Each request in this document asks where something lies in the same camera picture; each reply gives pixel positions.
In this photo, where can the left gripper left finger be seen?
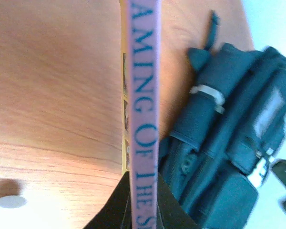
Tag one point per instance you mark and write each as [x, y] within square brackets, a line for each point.
[116, 213]

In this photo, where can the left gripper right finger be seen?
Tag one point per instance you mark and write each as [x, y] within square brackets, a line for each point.
[169, 213]

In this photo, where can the navy blue student backpack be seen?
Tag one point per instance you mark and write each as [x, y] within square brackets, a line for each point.
[225, 141]

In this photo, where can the pink Taming of Shrew book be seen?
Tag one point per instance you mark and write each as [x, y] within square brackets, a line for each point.
[143, 44]

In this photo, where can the green cap glue stick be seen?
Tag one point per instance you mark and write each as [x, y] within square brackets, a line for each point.
[13, 201]

